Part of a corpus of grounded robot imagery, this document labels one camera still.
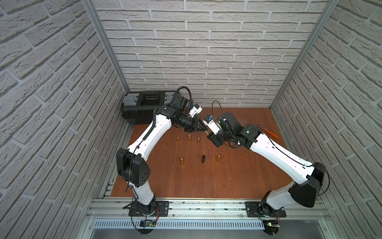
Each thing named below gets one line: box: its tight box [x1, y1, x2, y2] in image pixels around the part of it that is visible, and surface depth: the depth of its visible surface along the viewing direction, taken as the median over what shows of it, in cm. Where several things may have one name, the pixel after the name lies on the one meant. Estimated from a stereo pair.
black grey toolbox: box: [121, 90, 176, 125], surface depth 102 cm
